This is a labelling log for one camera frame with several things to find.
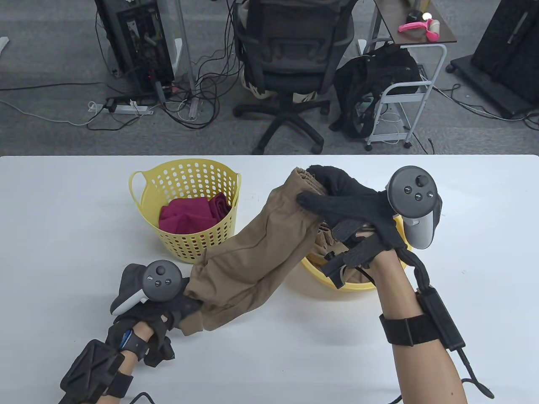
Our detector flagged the person's right hand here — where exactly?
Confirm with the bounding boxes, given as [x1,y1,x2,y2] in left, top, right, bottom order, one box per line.
[297,165,408,270]

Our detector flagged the person's left hand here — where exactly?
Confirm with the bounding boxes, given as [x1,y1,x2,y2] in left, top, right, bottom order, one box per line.
[114,292,203,367]

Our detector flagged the brown shorts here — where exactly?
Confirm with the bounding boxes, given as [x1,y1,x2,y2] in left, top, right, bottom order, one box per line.
[182,167,327,336]
[310,223,375,286]

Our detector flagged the magenta shorts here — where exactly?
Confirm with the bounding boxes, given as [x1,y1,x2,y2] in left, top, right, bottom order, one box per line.
[159,193,231,233]

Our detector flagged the person's left forearm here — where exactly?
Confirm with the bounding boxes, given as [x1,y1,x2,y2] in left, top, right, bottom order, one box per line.
[101,322,154,404]

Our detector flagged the black forearm brace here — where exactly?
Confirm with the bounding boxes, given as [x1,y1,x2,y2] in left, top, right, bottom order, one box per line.
[59,339,127,404]

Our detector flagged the grey VR controller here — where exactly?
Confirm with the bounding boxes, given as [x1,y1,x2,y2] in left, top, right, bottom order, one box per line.
[387,166,443,250]
[110,260,184,315]

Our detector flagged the yellow perforated plastic basket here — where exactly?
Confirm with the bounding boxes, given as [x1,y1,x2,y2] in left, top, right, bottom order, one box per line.
[129,159,242,264]

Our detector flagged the yellow plastic basin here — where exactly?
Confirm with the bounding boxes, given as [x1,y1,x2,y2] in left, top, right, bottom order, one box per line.
[300,213,409,292]

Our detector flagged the black bag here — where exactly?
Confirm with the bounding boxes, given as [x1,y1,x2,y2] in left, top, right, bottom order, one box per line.
[329,42,422,139]

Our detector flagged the black battery pack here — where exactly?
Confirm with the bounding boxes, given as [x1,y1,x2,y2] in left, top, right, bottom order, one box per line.
[417,286,466,352]

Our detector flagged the black mesh office chair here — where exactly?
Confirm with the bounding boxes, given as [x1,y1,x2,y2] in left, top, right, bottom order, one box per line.
[232,0,356,155]

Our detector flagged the pink plastic tool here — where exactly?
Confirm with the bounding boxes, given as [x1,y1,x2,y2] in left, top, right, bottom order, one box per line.
[399,19,440,42]

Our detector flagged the white cart with brown top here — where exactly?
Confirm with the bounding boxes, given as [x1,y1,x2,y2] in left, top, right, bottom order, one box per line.
[363,0,458,151]

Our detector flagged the white power strip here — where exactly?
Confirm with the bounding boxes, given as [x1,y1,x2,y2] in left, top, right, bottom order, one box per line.
[88,101,155,115]

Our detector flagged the black wheeled cabinet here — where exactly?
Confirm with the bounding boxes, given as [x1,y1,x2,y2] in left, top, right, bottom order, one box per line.
[446,0,539,120]

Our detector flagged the black computer tower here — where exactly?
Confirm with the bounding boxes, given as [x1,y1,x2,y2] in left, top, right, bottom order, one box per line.
[95,0,176,100]

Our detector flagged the black wrist strap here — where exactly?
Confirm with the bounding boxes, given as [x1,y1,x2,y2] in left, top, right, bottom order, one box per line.
[380,314,440,346]
[119,330,151,359]

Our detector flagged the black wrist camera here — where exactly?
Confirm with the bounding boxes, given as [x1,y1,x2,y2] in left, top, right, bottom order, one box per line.
[322,252,351,289]

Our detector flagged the wide black forearm strap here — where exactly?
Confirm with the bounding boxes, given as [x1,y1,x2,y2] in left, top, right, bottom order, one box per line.
[103,372,134,399]

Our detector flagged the bundle of black cables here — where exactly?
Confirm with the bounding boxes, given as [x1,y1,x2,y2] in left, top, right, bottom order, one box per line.
[162,0,247,130]

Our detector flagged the black looped cable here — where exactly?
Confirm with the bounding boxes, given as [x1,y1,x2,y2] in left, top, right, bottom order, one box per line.
[459,350,495,398]

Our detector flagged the white floor cable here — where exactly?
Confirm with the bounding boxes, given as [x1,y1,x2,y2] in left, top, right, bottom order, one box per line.
[0,99,91,126]

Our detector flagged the grey desk leg post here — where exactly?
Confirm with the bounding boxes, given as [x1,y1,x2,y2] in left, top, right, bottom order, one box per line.
[173,0,199,119]

